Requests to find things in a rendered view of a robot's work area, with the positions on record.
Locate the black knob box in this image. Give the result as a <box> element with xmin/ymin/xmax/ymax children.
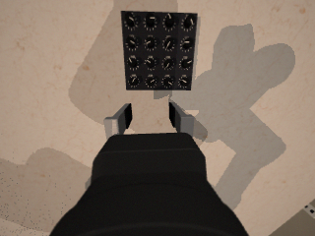
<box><xmin>121</xmin><ymin>11</ymin><xmax>198</xmax><ymax>90</ymax></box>

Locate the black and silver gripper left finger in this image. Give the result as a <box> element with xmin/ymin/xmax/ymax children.
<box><xmin>103</xmin><ymin>103</ymin><xmax>133</xmax><ymax>140</ymax></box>

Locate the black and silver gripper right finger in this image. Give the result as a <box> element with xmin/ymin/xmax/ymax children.
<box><xmin>169</xmin><ymin>102</ymin><xmax>195</xmax><ymax>138</ymax></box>

